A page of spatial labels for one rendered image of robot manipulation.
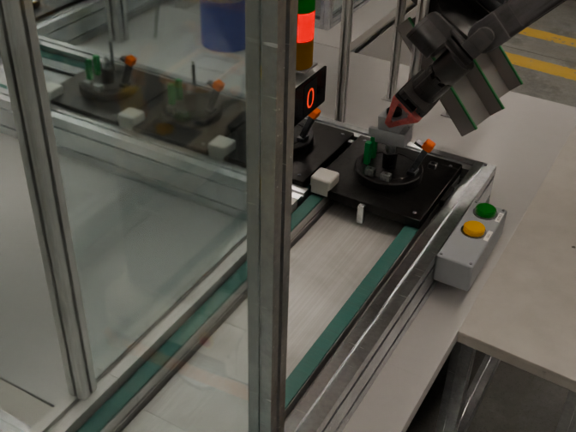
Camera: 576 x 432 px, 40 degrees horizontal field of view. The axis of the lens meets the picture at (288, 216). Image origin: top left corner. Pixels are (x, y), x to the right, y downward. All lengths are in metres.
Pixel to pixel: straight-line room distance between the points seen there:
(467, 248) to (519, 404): 1.14
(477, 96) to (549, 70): 2.80
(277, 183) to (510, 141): 1.46
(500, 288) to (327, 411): 0.54
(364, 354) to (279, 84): 0.71
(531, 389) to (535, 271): 1.02
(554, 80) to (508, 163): 2.61
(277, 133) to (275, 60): 0.06
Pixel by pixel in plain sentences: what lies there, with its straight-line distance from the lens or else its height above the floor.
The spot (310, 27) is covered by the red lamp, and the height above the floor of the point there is 1.34.
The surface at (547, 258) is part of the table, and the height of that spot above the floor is 0.86.
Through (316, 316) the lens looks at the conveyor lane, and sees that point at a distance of 1.37.
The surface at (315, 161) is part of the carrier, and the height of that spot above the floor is 0.97.
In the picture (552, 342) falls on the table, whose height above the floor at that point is 0.86.
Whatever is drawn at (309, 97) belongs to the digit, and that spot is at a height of 1.20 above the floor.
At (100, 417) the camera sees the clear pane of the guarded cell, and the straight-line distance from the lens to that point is 0.58.
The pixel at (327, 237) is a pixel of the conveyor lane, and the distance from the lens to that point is 1.55.
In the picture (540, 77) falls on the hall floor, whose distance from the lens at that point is 4.57.
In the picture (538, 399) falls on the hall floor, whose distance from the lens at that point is 2.61.
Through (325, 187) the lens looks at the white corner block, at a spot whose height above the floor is 0.98.
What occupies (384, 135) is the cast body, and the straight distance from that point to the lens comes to 1.59.
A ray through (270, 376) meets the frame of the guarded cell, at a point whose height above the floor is 1.26.
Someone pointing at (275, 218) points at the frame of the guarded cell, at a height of 1.45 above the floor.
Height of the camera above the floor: 1.84
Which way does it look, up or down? 35 degrees down
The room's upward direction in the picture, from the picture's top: 2 degrees clockwise
